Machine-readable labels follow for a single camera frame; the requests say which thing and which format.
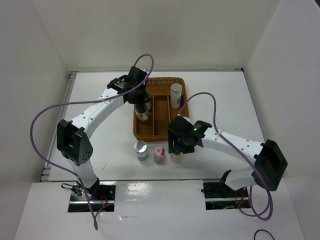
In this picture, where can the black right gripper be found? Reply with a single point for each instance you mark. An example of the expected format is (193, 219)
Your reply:
(172, 136)

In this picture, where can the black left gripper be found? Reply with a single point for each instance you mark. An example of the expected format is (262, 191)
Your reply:
(141, 99)

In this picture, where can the yellow-capped spice bottle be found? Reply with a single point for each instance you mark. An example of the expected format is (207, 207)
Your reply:
(176, 157)

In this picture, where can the pink-capped spice bottle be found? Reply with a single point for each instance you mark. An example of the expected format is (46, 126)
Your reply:
(159, 156)

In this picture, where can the black-capped white spice bottle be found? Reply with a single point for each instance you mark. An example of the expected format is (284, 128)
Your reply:
(148, 101)

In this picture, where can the black-capped brown spice bottle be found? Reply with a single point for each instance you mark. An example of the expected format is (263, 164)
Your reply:
(141, 111)

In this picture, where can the silver-capped white spice bottle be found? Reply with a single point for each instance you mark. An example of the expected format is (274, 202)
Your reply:
(175, 95)

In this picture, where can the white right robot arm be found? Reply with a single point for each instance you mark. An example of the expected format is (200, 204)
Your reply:
(266, 162)

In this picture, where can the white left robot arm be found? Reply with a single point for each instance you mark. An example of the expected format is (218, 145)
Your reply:
(73, 137)

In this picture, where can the brown wicker divided tray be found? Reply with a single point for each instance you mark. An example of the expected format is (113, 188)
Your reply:
(155, 129)

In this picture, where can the silver-capped blue-label bottle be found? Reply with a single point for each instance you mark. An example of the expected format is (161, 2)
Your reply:
(141, 151)

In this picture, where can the aluminium table edge rail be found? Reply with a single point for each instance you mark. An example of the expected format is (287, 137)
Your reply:
(47, 167)

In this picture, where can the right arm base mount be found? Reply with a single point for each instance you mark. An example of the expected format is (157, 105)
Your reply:
(221, 197)

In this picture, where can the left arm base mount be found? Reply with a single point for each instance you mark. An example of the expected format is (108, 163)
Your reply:
(103, 199)

